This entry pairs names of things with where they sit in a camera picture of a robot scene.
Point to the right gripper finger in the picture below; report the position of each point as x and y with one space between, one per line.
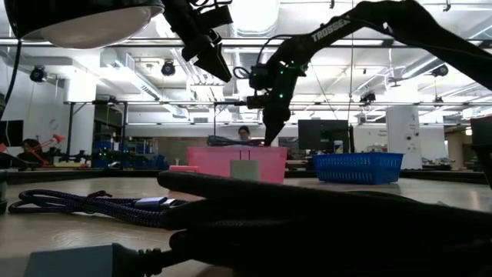
273 125

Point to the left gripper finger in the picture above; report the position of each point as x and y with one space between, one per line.
217 63

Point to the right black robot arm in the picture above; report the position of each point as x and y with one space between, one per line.
423 34

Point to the translucent pink plastic bin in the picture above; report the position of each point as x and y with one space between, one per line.
207 161

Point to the person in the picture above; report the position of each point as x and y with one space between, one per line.
244 134
28 148

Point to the black computer monitor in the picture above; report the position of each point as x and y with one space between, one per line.
323 134

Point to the grey charger block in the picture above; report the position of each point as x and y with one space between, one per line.
244 170

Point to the white and blue canister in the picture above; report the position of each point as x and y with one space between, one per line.
338 147

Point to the blue slotted plastic basket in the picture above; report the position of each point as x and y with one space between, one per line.
357 169

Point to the small pink block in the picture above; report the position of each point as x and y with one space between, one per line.
183 169

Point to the shelf with blue bins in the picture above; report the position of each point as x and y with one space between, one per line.
146 159

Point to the dark box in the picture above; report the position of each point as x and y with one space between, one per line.
482 131

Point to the dark slotted plastic basket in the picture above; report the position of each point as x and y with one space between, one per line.
485 161

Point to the dark cylindrical object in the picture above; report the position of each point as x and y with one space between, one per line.
3 192

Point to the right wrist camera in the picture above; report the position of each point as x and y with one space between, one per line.
258 77

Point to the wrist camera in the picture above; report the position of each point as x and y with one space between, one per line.
219 15
258 77

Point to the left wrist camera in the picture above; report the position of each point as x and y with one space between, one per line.
219 15

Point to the black ceiling-mounted camera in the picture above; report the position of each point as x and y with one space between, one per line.
440 71
368 97
38 74
168 68

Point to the black aluminium table frame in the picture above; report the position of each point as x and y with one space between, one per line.
115 175

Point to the dark wall monitor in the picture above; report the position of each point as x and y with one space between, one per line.
11 132

